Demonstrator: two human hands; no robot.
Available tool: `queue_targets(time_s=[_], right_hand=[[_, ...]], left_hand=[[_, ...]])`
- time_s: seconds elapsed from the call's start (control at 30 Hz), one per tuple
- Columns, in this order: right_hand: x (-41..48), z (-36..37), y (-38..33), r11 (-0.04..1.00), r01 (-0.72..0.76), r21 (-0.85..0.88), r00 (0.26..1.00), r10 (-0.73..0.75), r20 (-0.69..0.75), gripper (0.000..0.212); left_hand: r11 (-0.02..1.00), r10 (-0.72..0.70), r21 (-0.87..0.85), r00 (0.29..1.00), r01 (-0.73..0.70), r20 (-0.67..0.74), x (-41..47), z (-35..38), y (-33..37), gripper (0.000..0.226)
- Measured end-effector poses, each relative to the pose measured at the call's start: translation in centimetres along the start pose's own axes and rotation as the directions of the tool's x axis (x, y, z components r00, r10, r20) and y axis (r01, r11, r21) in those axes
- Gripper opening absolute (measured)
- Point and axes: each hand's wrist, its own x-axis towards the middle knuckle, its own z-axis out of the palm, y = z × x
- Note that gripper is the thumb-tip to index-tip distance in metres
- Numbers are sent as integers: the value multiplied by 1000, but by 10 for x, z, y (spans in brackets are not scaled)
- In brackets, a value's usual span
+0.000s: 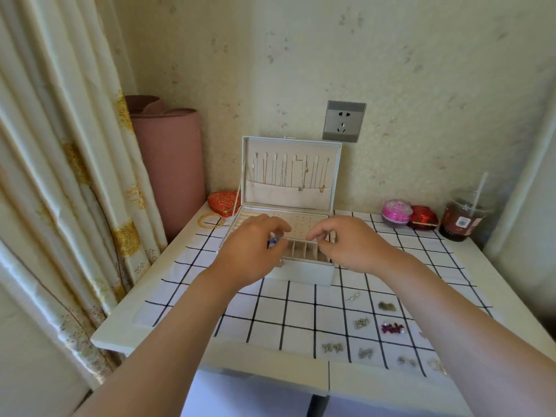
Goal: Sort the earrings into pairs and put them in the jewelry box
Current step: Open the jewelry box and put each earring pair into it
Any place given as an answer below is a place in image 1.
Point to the grey wall socket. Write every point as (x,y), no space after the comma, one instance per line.
(344,121)

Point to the blue flower drop earring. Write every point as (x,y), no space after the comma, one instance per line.
(272,244)

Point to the pink round trinket box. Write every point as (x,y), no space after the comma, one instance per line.
(396,212)

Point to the red faceted gift box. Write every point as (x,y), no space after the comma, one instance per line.
(423,217)

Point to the cream gold floral curtain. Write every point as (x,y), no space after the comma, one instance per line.
(52,169)

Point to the person's right forearm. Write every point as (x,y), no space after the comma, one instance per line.
(469,343)

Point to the white wooden jewelry box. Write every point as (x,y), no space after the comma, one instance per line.
(286,199)

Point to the white black-grid table cloth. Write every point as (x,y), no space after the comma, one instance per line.
(269,308)

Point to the thin gold bangle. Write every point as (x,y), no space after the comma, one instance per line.
(202,221)

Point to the pink rolled mat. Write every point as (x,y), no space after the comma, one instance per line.
(169,169)

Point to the white padded headboard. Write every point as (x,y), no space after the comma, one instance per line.
(525,212)

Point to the clear plastic drink cup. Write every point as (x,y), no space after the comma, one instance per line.
(462,223)

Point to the person's left hand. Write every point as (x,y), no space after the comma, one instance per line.
(247,251)

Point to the person's right hand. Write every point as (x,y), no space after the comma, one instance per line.
(356,247)

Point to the red heart-shaped box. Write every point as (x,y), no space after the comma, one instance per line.
(223,203)

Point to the white drinking straw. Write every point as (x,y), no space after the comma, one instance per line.
(479,188)

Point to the person's left forearm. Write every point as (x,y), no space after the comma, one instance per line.
(160,356)

